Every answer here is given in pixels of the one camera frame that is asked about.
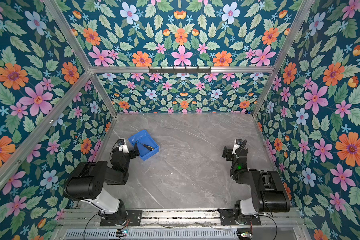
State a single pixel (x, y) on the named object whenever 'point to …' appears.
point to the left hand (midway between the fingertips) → (128, 140)
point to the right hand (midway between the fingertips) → (233, 146)
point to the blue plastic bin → (144, 137)
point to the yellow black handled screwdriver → (148, 147)
